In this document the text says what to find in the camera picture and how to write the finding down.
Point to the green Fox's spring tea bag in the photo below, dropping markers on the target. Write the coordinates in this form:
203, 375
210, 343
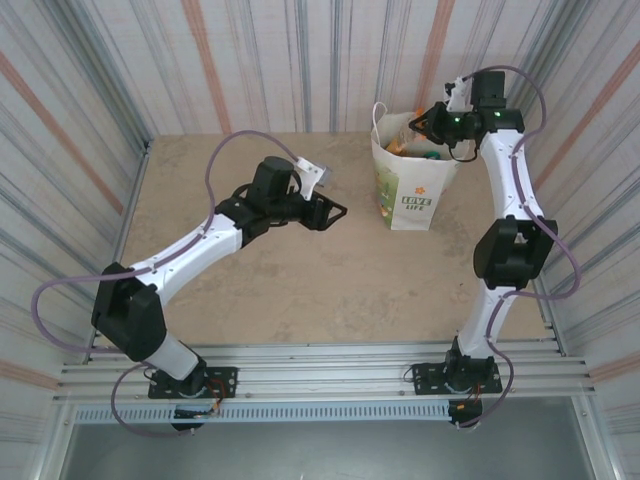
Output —
431, 154

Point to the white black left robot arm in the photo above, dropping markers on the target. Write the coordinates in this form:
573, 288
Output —
175, 260

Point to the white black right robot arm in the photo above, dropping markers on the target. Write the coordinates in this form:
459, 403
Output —
505, 180

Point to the illustrated green white paper bag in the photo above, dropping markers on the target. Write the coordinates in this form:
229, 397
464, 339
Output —
410, 200

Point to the black connector box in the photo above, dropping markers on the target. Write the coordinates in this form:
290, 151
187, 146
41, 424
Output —
192, 420
465, 412

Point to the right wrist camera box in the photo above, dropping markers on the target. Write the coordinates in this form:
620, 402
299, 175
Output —
457, 100

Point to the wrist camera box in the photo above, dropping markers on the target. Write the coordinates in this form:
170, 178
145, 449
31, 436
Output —
457, 100
320, 175

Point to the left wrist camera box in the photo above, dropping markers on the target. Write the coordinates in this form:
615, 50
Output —
320, 175

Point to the aluminium side rail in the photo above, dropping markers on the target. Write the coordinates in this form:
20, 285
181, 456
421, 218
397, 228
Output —
547, 320
132, 205

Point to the aluminium mounting rail frame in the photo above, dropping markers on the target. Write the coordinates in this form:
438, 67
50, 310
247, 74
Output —
325, 370

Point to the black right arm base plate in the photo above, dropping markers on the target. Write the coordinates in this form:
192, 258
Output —
425, 377

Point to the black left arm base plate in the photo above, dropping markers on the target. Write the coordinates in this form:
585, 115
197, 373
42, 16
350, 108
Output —
225, 380

